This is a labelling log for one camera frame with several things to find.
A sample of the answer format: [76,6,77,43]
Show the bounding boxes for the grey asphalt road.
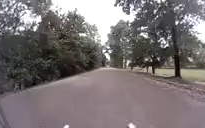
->
[0,66,205,128]

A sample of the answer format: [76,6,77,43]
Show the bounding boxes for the dense green roadside bushes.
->
[0,0,108,95]

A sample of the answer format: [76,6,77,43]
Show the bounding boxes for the brick building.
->
[37,15,54,48]

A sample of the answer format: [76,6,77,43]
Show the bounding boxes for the row of trees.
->
[106,0,205,79]

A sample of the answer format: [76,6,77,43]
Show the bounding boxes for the leaf-strewn dirt verge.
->
[131,69,205,105]

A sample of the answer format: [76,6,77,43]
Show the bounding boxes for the green grass field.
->
[149,67,205,84]

